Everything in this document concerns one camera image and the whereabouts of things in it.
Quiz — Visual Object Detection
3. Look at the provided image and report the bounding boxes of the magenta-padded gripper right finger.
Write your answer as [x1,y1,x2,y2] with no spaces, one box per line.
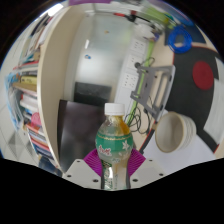
[127,148,167,190]

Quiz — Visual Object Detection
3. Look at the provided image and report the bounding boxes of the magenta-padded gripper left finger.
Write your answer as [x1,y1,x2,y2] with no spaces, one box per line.
[63,148,104,190]

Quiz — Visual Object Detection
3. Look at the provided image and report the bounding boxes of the green-label clear drink bottle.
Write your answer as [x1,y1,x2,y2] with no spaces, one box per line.
[95,102,135,191]

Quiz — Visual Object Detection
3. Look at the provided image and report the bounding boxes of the black computer monitor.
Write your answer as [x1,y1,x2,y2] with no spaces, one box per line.
[57,99,108,166]

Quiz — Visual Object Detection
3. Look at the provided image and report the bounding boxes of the loose white papers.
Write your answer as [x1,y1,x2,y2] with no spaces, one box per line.
[143,131,218,175]

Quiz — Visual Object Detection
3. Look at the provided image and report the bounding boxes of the grey metal laptop stand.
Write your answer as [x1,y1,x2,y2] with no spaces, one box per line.
[129,61,177,122]

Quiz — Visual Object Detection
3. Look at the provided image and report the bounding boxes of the white paper sheet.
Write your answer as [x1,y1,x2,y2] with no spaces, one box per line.
[202,96,224,146]

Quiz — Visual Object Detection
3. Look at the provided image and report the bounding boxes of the black desk mat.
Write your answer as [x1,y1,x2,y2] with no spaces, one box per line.
[165,46,224,153]

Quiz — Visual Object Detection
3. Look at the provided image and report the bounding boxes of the beige shelf with books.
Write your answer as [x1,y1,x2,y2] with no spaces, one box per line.
[3,5,85,168]

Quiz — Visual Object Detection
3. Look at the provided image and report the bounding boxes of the black cable tangle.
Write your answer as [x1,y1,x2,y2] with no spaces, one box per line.
[124,56,156,135]

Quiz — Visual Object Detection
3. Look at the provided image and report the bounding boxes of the white wall power outlet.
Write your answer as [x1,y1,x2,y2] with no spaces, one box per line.
[122,73,139,90]
[131,38,147,53]
[126,54,143,70]

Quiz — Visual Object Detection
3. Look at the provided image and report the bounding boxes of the coiled blue cable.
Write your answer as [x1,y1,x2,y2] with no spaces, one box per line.
[167,25,194,54]

